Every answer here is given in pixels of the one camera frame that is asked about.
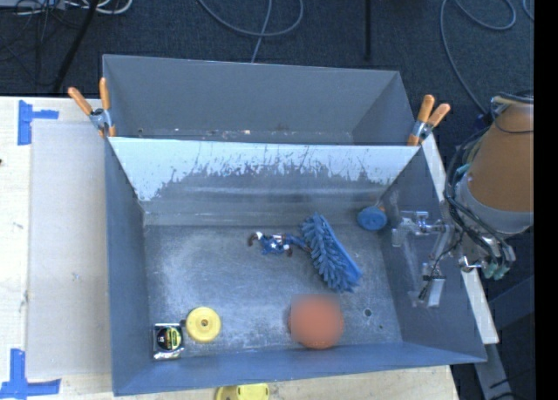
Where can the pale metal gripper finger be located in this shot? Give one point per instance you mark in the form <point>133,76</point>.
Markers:
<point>418,223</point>
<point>435,287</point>

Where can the blue round disc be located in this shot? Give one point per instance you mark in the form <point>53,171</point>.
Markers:
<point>371,218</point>

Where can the blue bristle brush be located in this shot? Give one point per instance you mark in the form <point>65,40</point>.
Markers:
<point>329,254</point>

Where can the orange ball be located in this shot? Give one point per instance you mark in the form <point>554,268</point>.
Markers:
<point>316,322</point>

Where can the blue toy figure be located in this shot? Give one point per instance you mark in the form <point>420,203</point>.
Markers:
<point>272,245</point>

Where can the grey metal bin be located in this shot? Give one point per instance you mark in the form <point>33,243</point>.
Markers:
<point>244,267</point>

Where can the yellow plastic piece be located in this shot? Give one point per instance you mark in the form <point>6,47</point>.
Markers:
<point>242,391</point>

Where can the yellow round disc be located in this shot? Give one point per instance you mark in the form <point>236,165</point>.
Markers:
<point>203,324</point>

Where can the black and yellow tape measure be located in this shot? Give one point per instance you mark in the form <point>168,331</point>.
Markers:
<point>168,339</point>

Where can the pale wood flat board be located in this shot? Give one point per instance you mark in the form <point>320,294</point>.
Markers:
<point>65,237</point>

